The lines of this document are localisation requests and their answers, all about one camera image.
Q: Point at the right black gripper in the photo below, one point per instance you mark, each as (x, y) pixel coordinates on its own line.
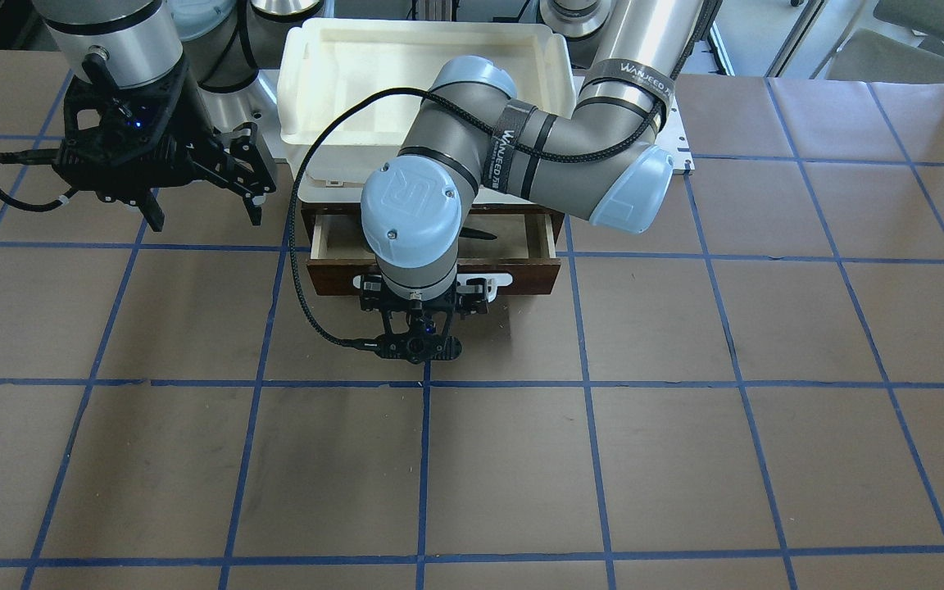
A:
(186, 112)

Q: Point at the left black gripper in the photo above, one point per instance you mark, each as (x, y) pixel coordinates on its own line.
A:
(371, 293)

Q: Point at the grey orange scissors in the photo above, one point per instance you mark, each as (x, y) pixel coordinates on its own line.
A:
(471, 233)

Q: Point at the wooden drawer with white handle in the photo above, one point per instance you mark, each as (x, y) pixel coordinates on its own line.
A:
(334, 270)

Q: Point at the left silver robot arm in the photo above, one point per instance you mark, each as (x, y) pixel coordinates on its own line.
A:
(601, 164)

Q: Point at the white plastic tray box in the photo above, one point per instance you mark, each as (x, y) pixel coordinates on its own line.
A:
(330, 65)

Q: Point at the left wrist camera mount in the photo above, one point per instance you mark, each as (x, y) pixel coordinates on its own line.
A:
(423, 341)

